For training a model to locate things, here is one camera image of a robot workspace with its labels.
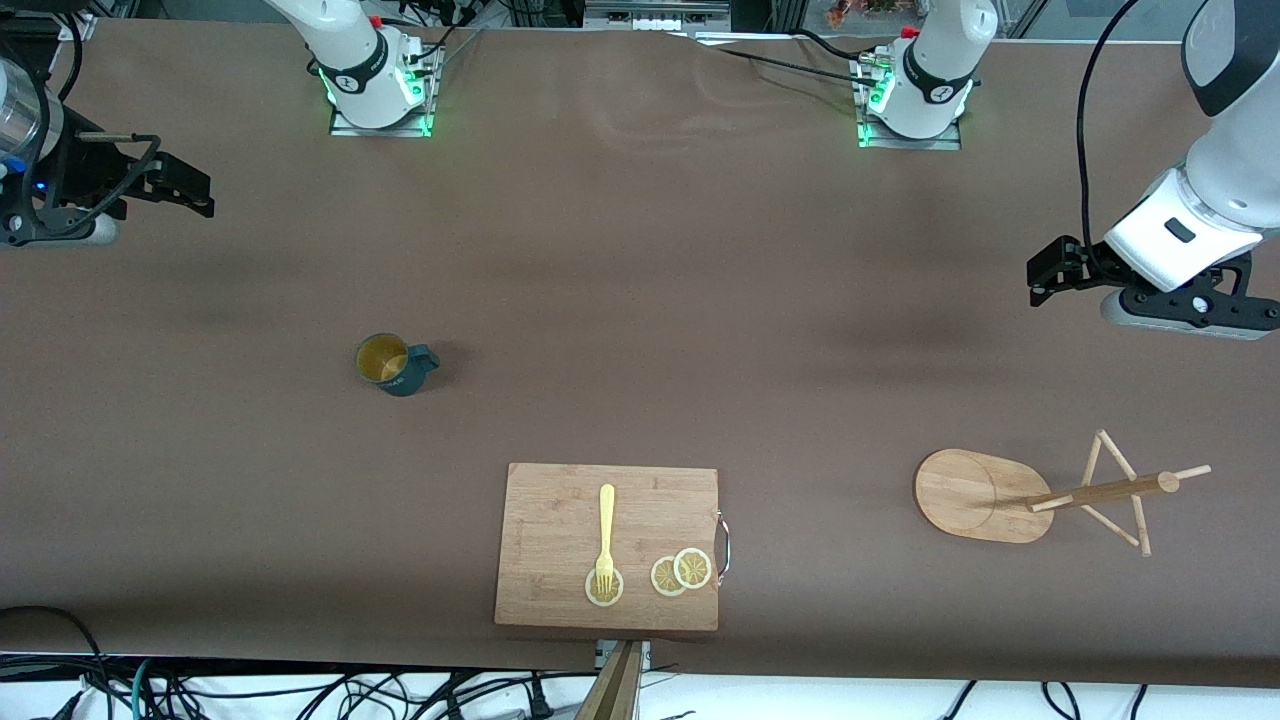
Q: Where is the yellow plastic fork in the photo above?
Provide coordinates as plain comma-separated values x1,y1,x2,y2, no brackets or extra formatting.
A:
594,484,617,598

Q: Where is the black base cable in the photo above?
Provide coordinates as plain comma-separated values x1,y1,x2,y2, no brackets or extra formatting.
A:
795,28,879,64
700,38,876,87

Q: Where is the teal cup yellow inside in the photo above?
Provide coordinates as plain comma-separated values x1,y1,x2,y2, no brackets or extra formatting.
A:
355,333,441,398

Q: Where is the brown table cover sheet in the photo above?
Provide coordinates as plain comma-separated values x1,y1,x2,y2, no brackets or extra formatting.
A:
0,18,1280,691

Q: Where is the wooden cutting board metal handle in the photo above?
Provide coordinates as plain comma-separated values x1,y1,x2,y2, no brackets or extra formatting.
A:
494,462,732,633

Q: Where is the metal post bracket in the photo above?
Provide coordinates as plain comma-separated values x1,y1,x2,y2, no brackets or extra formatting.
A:
595,640,652,673

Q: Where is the aluminium arm base plate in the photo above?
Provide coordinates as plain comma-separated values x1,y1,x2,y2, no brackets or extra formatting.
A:
330,40,446,138
852,55,963,151

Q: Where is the wooden post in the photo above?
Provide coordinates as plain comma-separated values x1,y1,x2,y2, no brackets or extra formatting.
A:
575,640,643,720

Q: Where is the wooden cup rack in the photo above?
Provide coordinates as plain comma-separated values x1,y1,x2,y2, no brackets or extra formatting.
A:
913,429,1213,558

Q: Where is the thick black floor cable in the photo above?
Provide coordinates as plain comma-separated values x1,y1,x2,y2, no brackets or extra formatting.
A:
0,605,107,720

